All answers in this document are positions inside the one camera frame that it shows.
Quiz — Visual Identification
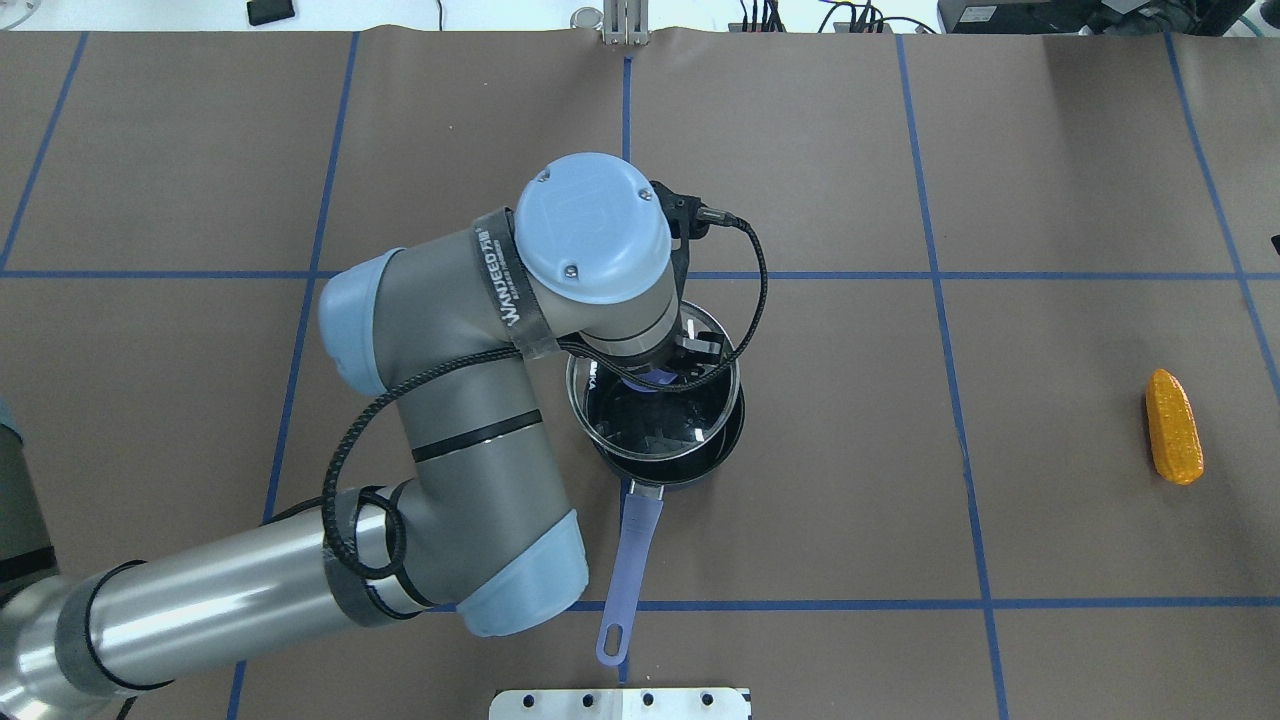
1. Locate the small black device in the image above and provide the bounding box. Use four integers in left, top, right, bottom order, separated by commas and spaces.
244, 0, 296, 27

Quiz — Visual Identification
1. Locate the aluminium frame post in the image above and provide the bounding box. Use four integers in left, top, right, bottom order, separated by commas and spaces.
600, 0, 650, 46

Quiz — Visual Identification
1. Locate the yellow corn cob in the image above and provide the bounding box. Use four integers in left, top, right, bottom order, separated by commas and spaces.
1144, 368, 1204, 486

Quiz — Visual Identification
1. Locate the dark blue saucepan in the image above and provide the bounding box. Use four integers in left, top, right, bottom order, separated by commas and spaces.
589, 438, 733, 667

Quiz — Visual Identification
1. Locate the glass pot lid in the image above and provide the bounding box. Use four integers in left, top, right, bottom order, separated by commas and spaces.
564, 300, 745, 477

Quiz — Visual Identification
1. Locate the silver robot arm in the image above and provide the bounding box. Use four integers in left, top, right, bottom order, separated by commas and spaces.
3, 152, 767, 719

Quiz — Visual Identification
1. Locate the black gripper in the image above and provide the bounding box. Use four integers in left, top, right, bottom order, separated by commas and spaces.
559, 179, 736, 395

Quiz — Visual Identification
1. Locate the white camera mast base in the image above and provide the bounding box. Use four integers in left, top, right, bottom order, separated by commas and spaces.
488, 687, 754, 719

